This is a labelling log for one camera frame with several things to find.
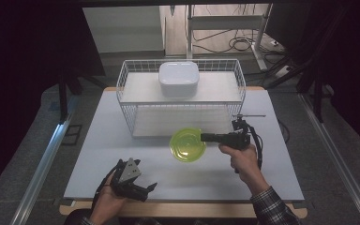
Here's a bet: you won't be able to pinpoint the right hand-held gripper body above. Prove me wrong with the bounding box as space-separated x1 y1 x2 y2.
219 113 267 151

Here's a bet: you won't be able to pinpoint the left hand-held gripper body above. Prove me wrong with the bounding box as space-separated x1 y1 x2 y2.
110 157 148 201

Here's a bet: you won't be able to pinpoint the green translucent bowl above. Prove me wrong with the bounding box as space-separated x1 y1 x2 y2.
169 127 207 163

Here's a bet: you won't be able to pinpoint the white wire rack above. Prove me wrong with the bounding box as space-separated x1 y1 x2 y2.
115 58 248 139

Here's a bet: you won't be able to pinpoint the white plastic container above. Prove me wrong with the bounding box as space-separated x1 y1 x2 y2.
158 61 201 98

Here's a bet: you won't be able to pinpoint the person's right hand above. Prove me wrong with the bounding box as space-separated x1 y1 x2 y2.
218 143 270 197

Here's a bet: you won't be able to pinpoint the person's left hand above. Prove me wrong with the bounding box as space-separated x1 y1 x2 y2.
88 172 129 220

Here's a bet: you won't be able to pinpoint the white power strip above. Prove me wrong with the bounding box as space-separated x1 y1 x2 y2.
271 64 295 80

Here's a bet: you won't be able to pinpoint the black metal stand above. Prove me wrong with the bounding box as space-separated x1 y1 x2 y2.
57 69 108 124
262 6 349 124

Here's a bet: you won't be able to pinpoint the white panel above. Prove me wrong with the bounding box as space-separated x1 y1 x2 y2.
82 7 165 54

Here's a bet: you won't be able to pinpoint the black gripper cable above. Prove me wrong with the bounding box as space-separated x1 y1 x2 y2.
92 160 121 207
245 121 264 172

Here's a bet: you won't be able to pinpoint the aluminium rail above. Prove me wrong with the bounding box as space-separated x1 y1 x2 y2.
298 93 360 225
10 96 80 225

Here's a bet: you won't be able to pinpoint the black floor cables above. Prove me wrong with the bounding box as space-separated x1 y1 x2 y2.
193 28 282 54

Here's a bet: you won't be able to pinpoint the white desk frame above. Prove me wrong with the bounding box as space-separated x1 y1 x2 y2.
186 3 274 71

